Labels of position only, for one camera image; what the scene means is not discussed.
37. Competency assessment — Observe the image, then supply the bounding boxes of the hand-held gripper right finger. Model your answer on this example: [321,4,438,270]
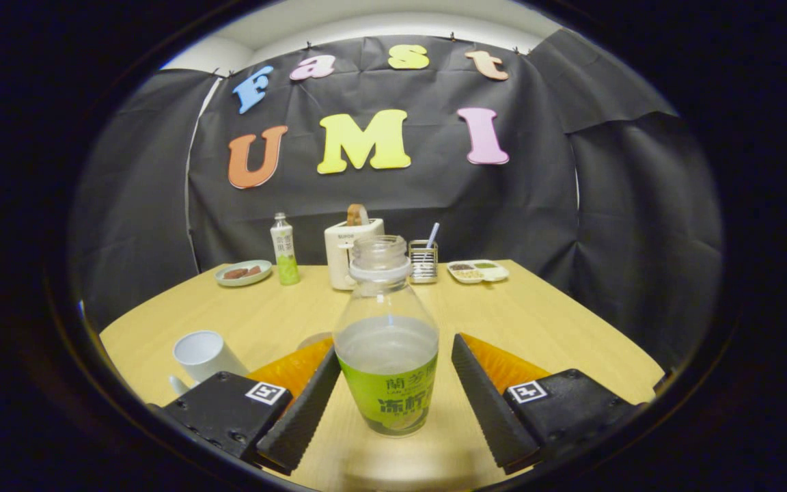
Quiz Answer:
[452,333,644,474]

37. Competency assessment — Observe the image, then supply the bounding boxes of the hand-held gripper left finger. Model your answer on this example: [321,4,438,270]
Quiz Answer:
[148,335,343,476]

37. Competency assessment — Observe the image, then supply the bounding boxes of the round brown coaster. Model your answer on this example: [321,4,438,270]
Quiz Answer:
[296,331,336,353]

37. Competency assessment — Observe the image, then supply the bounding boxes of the green label juice bottle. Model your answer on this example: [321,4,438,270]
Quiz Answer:
[333,236,440,438]

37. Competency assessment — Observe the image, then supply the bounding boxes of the white cup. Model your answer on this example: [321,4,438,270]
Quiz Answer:
[169,331,249,397]

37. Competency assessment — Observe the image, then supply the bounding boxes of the slim capped green drink bottle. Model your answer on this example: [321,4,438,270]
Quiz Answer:
[270,212,301,286]

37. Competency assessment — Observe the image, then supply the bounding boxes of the wooden table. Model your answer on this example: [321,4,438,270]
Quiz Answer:
[98,260,665,492]

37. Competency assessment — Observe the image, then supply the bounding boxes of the white divided tray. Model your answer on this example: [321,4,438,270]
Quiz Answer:
[447,260,510,284]

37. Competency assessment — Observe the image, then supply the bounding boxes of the pale green plate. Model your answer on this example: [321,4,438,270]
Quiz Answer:
[214,260,273,287]

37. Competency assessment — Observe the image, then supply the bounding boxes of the white toaster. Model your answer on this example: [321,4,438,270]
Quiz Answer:
[324,217,386,291]

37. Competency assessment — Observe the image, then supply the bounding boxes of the black backdrop cloth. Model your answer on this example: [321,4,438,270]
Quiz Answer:
[69,31,726,373]

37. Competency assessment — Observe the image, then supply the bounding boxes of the metal wire holder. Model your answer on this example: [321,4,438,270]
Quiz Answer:
[409,239,439,284]

